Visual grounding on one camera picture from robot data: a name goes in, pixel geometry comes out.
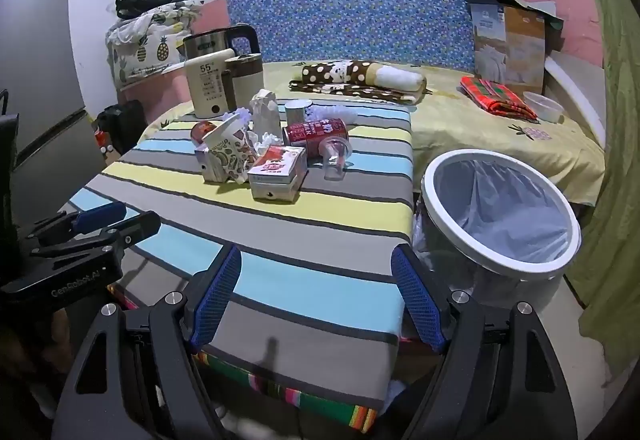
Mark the white rimmed trash bin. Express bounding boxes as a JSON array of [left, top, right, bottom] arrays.
[[419, 149, 582, 315]]

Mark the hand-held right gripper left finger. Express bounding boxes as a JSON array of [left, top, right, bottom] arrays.
[[50, 244, 243, 440]]

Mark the boxed quilt package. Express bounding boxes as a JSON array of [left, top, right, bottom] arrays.
[[472, 2, 546, 95]]

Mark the white plastic bowl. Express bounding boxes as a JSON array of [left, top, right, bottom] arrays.
[[522, 91, 564, 124]]

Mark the translucent bin liner bag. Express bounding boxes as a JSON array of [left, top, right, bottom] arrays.
[[411, 157, 571, 315]]

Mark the clear plastic cup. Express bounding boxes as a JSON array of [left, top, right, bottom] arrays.
[[318, 136, 353, 181]]

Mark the pink padded bed edge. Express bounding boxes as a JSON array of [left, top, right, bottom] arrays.
[[120, 67, 193, 125]]

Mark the cream water warmer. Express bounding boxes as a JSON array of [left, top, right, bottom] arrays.
[[185, 48, 236, 119]]

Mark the black backpack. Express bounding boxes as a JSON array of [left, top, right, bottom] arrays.
[[95, 100, 146, 155]]

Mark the pineapple print bedding pile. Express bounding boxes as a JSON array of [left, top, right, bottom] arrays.
[[105, 0, 203, 88]]

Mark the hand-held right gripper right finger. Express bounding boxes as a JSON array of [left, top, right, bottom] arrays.
[[390, 244, 591, 440]]

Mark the white paper cup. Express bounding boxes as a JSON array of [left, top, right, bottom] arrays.
[[248, 88, 279, 141]]

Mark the stainless steel electric kettle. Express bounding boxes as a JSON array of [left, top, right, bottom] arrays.
[[182, 24, 261, 65]]

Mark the blue floral headboard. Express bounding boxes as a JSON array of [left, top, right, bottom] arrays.
[[221, 0, 514, 66]]

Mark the green curtain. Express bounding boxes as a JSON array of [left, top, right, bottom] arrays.
[[565, 0, 640, 376]]

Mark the red plaid cloth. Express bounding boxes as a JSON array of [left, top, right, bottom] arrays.
[[460, 76, 540, 121]]

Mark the patterned paper cup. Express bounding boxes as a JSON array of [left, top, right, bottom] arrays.
[[201, 114, 258, 185]]

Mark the grey refrigerator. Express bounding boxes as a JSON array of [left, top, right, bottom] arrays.
[[0, 0, 108, 221]]

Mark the striped table cloth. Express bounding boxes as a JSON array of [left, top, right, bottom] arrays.
[[65, 97, 416, 406]]

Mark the white yogurt cup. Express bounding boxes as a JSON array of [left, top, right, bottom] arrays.
[[285, 100, 313, 125]]

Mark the brown and cream jug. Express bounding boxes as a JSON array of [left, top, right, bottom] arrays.
[[223, 52, 264, 113]]

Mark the brown polka dot folded blanket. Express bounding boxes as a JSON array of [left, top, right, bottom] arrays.
[[289, 78, 424, 106]]

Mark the lavender tissue ball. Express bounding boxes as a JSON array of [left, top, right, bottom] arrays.
[[310, 104, 361, 125]]

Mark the white padded bed edge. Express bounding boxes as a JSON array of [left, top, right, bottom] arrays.
[[544, 54, 607, 141]]

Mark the red and white milk carton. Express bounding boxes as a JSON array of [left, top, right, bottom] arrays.
[[247, 146, 308, 204]]

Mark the red drink can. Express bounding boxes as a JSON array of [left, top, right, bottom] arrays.
[[282, 118, 349, 158]]

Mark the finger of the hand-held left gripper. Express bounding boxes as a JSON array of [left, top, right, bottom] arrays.
[[25, 201, 127, 243], [30, 210, 162, 258]]

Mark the small red container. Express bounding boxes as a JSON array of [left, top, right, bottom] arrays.
[[190, 121, 218, 143]]

